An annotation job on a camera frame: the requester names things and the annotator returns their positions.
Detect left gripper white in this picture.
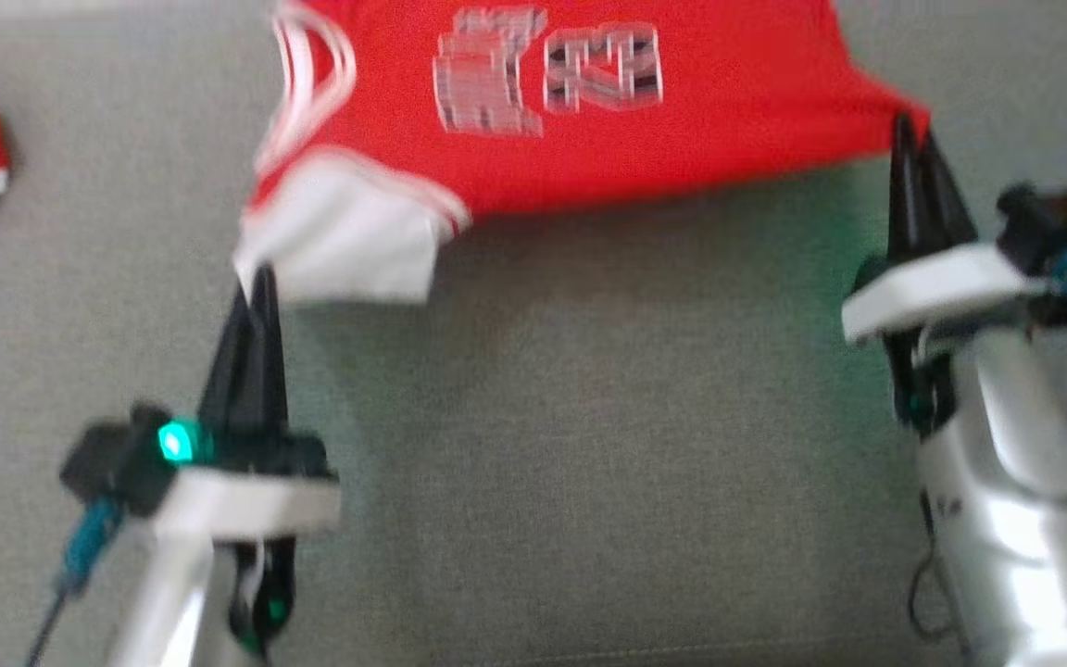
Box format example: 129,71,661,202
143,264,343,654

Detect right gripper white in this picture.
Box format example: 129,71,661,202
840,111,1050,438

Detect red jersey with grey print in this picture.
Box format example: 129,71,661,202
232,0,931,305

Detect large grey sofa seat cushion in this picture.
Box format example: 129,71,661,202
0,0,1067,667

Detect left arm cable teal plug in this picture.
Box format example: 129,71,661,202
26,498,125,667

